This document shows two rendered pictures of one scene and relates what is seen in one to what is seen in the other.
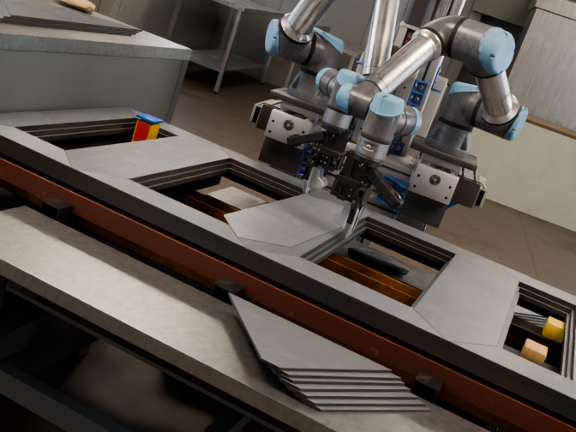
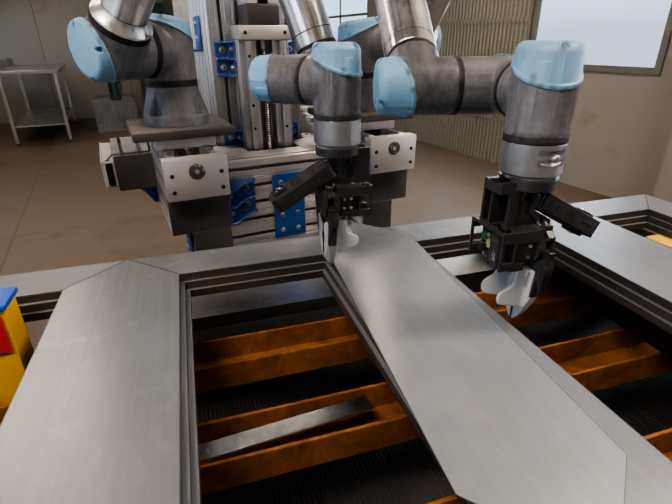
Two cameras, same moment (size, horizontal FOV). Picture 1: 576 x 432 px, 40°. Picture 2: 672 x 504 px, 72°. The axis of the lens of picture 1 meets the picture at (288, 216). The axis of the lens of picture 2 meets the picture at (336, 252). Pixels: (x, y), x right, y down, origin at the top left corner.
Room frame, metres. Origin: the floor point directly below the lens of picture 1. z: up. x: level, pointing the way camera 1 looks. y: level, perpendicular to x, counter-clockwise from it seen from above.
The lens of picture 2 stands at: (1.54, 0.38, 1.22)
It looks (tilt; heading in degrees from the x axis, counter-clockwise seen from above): 25 degrees down; 327
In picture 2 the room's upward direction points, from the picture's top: straight up
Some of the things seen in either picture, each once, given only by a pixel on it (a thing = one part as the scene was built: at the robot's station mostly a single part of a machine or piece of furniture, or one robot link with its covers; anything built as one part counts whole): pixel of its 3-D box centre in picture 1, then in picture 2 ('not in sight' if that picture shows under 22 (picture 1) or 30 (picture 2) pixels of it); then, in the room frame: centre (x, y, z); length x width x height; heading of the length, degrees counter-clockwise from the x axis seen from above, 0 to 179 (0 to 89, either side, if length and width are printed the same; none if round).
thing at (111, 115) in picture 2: not in sight; (118, 96); (9.49, -0.93, 0.44); 0.93 x 0.73 x 0.88; 171
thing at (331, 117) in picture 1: (337, 118); (336, 132); (2.17, -0.04, 1.08); 0.08 x 0.08 x 0.05
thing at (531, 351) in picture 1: (533, 354); not in sight; (1.68, -0.63, 0.79); 0.06 x 0.05 x 0.04; 164
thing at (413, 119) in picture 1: (395, 117); (495, 85); (1.97, -0.17, 1.16); 0.11 x 0.11 x 0.08; 60
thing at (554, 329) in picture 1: (555, 329); (663, 247); (1.91, -0.73, 0.79); 0.06 x 0.05 x 0.04; 164
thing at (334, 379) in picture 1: (309, 366); not in sight; (1.30, -0.13, 0.77); 0.45 x 0.20 x 0.04; 74
